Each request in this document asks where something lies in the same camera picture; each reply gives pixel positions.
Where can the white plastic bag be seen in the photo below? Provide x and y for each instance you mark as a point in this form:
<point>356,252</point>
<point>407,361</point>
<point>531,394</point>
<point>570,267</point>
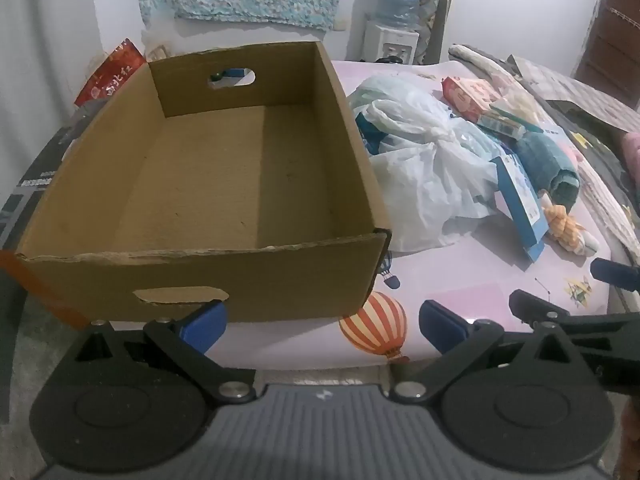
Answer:
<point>425,175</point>

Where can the white wall socket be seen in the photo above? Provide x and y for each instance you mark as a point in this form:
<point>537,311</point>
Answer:
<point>342,24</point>

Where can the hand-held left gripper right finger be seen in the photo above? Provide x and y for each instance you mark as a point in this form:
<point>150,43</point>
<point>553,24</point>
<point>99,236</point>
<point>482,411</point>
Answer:
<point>442,327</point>

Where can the white knitted cloth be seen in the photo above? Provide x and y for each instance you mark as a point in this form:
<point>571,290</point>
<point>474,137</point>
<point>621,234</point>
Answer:
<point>475,60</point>

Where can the red snack bag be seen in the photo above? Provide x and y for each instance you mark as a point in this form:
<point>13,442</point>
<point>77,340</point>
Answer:
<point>112,72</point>

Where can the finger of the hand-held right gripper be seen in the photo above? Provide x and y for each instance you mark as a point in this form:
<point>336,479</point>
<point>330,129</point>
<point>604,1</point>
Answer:
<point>600,329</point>
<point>617,275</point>

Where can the grey leaning board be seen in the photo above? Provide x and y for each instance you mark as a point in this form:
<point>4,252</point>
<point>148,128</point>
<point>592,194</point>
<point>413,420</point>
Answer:
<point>442,10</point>

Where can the blue white box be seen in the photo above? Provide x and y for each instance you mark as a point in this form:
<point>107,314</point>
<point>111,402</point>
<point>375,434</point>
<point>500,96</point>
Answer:
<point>520,210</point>

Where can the blue checked towel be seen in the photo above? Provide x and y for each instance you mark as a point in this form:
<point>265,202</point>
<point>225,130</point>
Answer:
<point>545,160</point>

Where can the brown wooden cabinet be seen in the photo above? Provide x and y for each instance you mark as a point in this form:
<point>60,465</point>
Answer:
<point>615,25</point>

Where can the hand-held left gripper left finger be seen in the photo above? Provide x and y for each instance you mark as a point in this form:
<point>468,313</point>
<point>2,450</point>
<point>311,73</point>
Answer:
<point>205,327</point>

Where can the person's right forearm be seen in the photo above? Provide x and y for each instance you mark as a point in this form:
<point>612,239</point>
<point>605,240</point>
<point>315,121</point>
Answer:
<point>632,435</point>

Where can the brown cardboard box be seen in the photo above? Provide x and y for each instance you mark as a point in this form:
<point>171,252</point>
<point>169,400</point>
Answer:
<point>200,170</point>

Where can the white green packet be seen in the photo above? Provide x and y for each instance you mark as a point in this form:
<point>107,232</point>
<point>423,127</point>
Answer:
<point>505,122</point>

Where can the red pink packet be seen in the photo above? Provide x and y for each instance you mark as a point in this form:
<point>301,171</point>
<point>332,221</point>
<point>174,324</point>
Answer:
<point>465,97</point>

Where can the grey patterned blanket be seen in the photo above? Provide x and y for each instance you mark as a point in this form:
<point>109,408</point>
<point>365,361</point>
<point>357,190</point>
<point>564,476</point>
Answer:
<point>600,160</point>

